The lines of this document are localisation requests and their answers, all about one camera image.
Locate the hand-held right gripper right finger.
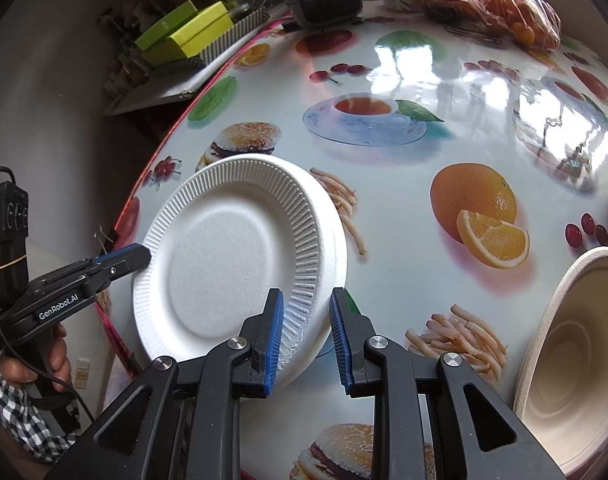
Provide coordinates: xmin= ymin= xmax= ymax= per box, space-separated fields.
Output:
xmin=329 ymin=287 xmax=567 ymax=480

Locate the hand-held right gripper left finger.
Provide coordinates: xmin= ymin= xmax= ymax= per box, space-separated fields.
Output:
xmin=44 ymin=287 xmax=285 ymax=480

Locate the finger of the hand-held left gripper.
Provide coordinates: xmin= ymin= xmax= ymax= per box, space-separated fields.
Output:
xmin=90 ymin=243 xmax=153 ymax=277
xmin=81 ymin=266 xmax=115 ymax=296

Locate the beige paper bowl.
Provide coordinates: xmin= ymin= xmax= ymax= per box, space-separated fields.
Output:
xmin=513 ymin=247 xmax=608 ymax=476

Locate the person's left forearm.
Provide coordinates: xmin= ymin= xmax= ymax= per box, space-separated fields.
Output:
xmin=0 ymin=352 xmax=82 ymax=463

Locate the person's left hand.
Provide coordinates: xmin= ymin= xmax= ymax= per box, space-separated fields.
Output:
xmin=0 ymin=322 xmax=73 ymax=388

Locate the black binder clip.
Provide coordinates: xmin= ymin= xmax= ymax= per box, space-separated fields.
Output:
xmin=94 ymin=226 xmax=120 ymax=256

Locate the grey cardboard sheet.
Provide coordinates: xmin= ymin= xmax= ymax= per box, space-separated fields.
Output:
xmin=106 ymin=57 xmax=209 ymax=117

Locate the yellow-green box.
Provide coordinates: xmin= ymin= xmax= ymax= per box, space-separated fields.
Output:
xmin=146 ymin=1 xmax=235 ymax=65

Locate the grey corrugated rack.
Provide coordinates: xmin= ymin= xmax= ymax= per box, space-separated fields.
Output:
xmin=199 ymin=7 xmax=271 ymax=63

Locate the plastic bag of oranges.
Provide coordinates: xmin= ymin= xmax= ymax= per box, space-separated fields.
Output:
xmin=456 ymin=0 xmax=562 ymax=51

